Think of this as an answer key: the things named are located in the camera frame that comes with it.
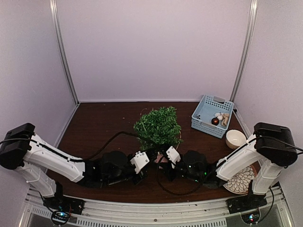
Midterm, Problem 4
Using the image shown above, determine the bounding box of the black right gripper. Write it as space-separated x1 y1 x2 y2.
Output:
156 157 203 183

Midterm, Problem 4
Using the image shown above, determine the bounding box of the pink pompom ornament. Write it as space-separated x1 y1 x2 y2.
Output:
153 154 169 170

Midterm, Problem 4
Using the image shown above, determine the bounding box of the small green christmas tree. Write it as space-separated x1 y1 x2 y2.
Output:
134 106 183 150

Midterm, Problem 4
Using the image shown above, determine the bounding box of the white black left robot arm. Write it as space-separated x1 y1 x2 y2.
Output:
0 123 151 210

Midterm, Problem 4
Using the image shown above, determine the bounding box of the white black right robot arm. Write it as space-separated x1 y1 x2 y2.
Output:
163 122 300 209

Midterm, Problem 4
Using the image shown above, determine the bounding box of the brown shiny ball ornament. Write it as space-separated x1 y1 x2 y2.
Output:
211 117 220 126

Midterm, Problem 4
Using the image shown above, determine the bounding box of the floral patterned plate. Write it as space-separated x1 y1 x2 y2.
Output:
223 165 257 195

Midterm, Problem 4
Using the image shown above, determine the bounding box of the white ceramic bowl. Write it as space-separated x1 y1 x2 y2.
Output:
225 130 246 149

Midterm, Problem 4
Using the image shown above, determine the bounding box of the light blue plastic basket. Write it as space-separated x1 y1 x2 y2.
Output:
191 95 234 139

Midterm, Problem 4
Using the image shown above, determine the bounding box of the white cotton boll ornament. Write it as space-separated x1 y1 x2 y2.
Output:
215 113 224 121

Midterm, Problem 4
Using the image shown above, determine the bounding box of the right circuit board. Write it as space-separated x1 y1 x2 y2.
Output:
241 210 260 225

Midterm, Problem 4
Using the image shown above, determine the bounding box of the circuit board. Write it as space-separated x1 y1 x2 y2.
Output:
51 210 71 225
241 210 260 225

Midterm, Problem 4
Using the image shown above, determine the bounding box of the left circuit board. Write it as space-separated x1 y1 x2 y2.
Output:
51 210 71 225

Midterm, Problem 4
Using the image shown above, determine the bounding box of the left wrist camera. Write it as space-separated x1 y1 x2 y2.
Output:
130 150 158 175

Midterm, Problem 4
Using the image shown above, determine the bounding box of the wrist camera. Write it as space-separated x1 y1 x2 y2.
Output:
166 146 181 169
130 150 158 175

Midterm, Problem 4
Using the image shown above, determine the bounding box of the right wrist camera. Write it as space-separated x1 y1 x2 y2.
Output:
166 146 181 169

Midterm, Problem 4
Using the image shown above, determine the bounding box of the black braided right cable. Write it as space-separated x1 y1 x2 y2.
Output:
156 156 204 196

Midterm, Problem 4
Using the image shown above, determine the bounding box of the black braided cable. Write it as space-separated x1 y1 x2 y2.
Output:
156 156 204 196
68 131 152 163

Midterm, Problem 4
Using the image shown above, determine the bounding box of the black braided left cable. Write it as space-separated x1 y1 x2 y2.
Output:
68 131 152 163

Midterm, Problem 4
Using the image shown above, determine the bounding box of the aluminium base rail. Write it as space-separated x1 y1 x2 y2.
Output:
16 186 295 227

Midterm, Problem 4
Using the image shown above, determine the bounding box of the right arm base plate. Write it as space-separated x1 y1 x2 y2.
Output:
226 194 267 214

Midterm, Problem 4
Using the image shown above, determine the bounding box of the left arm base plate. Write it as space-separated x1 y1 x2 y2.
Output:
44 196 85 215

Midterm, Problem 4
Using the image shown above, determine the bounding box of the right aluminium corner post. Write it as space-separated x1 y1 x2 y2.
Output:
230 0 258 102

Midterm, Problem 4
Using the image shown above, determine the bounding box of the aluminium corner post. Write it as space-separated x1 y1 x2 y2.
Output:
230 0 258 102
49 0 80 106

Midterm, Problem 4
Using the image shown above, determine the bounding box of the left aluminium corner post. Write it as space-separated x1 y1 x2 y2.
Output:
49 0 80 106

